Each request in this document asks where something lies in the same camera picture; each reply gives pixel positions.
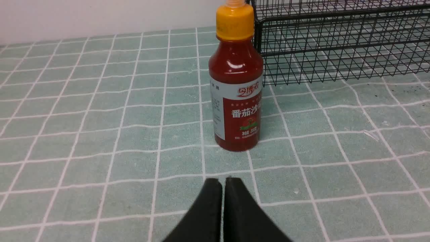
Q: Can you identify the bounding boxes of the green checkered tablecloth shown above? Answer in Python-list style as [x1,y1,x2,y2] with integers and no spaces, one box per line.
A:
[0,27,429,242]

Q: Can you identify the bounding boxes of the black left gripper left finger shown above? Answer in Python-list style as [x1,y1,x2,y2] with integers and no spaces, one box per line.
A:
[163,178,223,242]

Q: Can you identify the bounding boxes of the black wire mesh shelf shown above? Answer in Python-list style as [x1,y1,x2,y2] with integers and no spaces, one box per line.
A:
[246,0,430,86]

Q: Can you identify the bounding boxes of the red ketchup bottle yellow cap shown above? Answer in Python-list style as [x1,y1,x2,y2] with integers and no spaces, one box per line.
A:
[209,0,264,152]

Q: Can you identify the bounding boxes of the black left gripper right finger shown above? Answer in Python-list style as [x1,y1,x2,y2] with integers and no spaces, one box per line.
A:
[224,177,291,242]

